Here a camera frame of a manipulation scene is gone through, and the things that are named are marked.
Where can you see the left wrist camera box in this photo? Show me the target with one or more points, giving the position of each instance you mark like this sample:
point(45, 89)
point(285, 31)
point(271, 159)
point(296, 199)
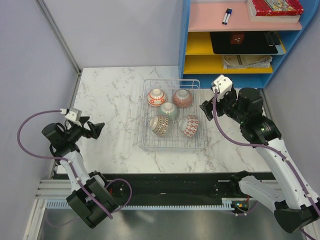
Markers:
point(73, 114)

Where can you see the aluminium corner frame post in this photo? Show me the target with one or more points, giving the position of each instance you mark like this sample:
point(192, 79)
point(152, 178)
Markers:
point(59, 36)

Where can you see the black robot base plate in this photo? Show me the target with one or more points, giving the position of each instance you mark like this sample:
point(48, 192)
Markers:
point(173, 189)

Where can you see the pink patterned small bowl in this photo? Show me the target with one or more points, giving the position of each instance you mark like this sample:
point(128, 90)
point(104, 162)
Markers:
point(182, 98)

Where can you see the blue triangle patterned bowl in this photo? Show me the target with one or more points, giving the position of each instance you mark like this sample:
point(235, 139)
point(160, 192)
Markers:
point(189, 125)

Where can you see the spiral bound notebook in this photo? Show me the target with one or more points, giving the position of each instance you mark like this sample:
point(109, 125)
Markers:
point(246, 61)

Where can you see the blue capped marker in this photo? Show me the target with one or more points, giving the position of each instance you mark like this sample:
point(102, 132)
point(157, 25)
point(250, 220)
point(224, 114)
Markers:
point(229, 16)

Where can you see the brown checkered blue-rimmed bowl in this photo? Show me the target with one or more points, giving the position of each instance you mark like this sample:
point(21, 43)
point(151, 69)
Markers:
point(159, 125)

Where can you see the orange and white bowl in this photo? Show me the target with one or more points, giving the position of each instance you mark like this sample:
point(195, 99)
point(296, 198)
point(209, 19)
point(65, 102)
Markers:
point(156, 97)

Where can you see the white wire dish rack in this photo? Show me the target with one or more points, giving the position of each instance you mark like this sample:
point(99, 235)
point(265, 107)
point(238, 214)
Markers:
point(175, 140)

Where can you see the black tablet with red box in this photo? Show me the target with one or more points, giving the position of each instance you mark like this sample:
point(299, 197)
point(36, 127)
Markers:
point(241, 43)

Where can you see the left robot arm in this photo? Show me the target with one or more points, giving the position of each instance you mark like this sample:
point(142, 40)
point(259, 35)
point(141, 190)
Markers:
point(89, 198)

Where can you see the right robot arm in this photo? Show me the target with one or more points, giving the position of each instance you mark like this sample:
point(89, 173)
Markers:
point(296, 205)

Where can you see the red patterned book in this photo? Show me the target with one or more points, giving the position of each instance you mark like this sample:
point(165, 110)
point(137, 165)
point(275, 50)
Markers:
point(274, 11)

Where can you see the pale green ribbed bowl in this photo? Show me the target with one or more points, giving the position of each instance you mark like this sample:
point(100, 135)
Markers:
point(170, 110)

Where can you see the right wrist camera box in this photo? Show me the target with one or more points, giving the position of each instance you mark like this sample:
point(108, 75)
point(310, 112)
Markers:
point(222, 84)

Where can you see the white slotted cable duct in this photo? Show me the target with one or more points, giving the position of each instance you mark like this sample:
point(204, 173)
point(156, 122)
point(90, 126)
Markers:
point(226, 205)

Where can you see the blue shelf unit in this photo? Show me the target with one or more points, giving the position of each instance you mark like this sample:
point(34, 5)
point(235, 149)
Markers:
point(196, 57)

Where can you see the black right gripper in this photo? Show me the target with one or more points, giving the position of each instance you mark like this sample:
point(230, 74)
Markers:
point(206, 107)

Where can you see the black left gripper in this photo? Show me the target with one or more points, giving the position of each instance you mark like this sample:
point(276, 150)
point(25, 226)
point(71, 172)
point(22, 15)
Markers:
point(95, 128)

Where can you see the black capped marker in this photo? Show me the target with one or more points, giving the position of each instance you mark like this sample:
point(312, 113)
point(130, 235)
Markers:
point(225, 16)

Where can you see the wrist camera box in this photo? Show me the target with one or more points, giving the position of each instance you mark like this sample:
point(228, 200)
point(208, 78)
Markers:
point(222, 84)
point(73, 114)

